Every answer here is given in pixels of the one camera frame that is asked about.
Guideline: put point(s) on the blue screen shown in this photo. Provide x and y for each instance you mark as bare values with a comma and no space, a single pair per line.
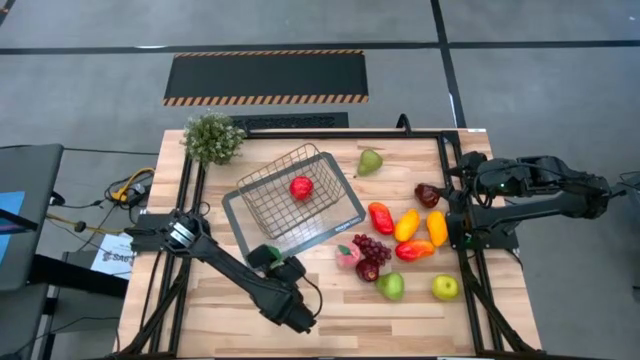
10,205

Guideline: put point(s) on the grey side table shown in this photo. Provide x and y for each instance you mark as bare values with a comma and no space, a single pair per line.
35,170

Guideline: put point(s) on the small black floor mat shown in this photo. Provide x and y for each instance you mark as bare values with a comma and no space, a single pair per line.
300,120

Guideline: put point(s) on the red mango with yellow end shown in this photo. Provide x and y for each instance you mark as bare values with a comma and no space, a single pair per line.
414,250

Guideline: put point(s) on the bright red round fruit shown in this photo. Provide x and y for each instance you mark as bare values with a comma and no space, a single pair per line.
301,188

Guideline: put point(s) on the yellow green apple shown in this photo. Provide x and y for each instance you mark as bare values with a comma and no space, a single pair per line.
445,288

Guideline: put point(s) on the dark red bell pepper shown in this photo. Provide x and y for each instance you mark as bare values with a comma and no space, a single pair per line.
427,196

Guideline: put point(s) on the translucent grey-edged baking mat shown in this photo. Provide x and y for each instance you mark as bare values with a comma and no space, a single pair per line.
345,210

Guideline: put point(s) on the purple grape bunch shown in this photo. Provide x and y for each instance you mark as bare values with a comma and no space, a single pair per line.
372,248

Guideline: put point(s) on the black aluminium table frame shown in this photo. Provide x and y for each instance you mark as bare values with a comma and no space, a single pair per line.
350,134

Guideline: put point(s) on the green lime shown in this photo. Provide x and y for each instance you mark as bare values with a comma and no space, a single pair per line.
275,251

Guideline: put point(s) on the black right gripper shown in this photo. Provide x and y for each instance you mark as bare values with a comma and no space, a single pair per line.
472,177

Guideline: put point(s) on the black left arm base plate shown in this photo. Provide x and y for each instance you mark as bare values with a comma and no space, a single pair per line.
145,242

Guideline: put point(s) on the pink peach with leaf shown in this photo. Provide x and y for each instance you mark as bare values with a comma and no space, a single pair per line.
347,256

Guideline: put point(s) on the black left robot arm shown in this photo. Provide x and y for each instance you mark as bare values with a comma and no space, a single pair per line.
230,265

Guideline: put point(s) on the black hazard-striped floor mat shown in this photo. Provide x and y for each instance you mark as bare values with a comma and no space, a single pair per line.
265,75

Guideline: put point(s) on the small potted green plant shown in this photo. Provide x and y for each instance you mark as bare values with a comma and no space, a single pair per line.
212,139

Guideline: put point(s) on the dark red apple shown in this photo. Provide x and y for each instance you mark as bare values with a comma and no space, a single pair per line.
367,271

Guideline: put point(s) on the yellow mango with orange blush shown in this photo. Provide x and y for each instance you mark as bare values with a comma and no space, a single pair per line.
407,226

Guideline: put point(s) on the black power adapter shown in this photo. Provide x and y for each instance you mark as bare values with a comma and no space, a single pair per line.
139,195

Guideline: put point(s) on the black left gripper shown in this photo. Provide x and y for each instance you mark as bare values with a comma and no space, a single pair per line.
291,270

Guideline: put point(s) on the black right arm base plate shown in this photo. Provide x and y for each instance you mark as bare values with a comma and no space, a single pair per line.
500,240

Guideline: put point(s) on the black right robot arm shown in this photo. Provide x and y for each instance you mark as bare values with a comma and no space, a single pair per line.
550,177

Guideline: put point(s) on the grey floor stand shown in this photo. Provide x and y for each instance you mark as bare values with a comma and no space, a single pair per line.
631,185

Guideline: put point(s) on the green pear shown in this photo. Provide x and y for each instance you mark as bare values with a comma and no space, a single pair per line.
391,286
371,163

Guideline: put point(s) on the white printed paper sheet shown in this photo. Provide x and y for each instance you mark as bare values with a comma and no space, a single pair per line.
112,250

